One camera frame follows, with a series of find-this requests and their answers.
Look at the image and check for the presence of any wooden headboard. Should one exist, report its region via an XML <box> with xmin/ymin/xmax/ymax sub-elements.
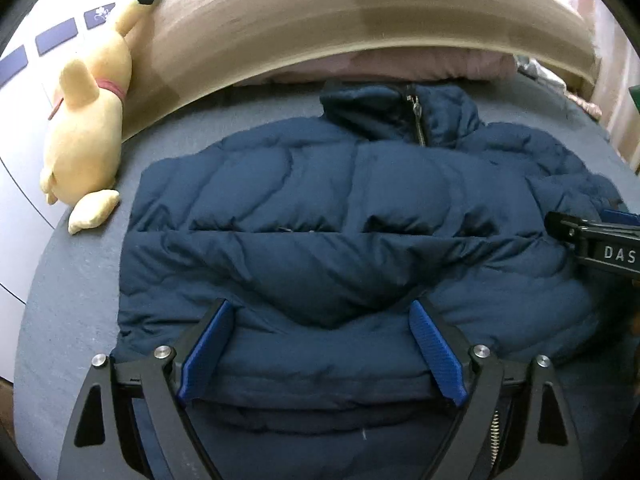
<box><xmin>122</xmin><ymin>0</ymin><xmax>601</xmax><ymax>143</ymax></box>

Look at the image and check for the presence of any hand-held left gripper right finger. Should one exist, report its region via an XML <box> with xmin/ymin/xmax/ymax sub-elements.
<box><xmin>407</xmin><ymin>296</ymin><xmax>586</xmax><ymax>480</ymax></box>

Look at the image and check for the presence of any green object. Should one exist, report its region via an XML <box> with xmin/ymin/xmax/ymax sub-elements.
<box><xmin>629</xmin><ymin>85</ymin><xmax>640</xmax><ymax>173</ymax></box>

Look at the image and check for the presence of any pink curtain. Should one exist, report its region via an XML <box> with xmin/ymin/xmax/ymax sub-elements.
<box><xmin>575</xmin><ymin>0</ymin><xmax>640</xmax><ymax>161</ymax></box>

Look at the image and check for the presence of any yellow plush toy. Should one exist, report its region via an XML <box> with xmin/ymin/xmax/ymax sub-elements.
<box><xmin>40</xmin><ymin>0</ymin><xmax>176</xmax><ymax>236</ymax></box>

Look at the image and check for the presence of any blue rectangular wall tile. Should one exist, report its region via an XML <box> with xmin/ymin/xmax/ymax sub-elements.
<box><xmin>35</xmin><ymin>17</ymin><xmax>81</xmax><ymax>56</ymax></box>
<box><xmin>84</xmin><ymin>2</ymin><xmax>118</xmax><ymax>30</ymax></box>
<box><xmin>0</xmin><ymin>45</ymin><xmax>27</xmax><ymax>86</ymax></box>

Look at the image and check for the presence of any pink pillow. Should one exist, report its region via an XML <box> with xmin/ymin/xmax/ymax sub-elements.
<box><xmin>270</xmin><ymin>52</ymin><xmax>518</xmax><ymax>83</ymax></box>

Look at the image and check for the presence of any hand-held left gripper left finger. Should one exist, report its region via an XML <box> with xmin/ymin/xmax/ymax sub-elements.
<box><xmin>55</xmin><ymin>299</ymin><xmax>236</xmax><ymax>480</ymax></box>

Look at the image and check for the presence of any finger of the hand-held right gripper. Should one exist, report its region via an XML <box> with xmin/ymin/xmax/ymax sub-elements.
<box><xmin>602</xmin><ymin>209</ymin><xmax>640</xmax><ymax>231</ymax></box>
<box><xmin>545</xmin><ymin>211</ymin><xmax>601</xmax><ymax>261</ymax></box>

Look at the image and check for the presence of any pink floral cloth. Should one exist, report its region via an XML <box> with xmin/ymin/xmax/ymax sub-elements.
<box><xmin>575</xmin><ymin>94</ymin><xmax>602</xmax><ymax>117</ymax></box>

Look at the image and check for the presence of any navy puffer jacket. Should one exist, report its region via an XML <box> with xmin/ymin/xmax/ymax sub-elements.
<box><xmin>116</xmin><ymin>81</ymin><xmax>623</xmax><ymax>480</ymax></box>

